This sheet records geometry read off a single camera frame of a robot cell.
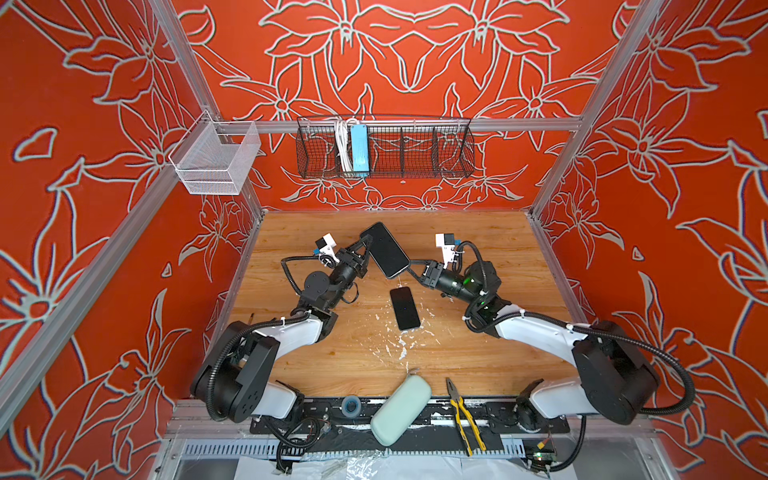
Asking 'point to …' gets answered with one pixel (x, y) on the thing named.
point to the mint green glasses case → (400, 409)
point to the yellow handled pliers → (459, 408)
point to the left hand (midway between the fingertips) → (374, 238)
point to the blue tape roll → (351, 406)
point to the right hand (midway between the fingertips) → (399, 266)
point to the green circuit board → (545, 457)
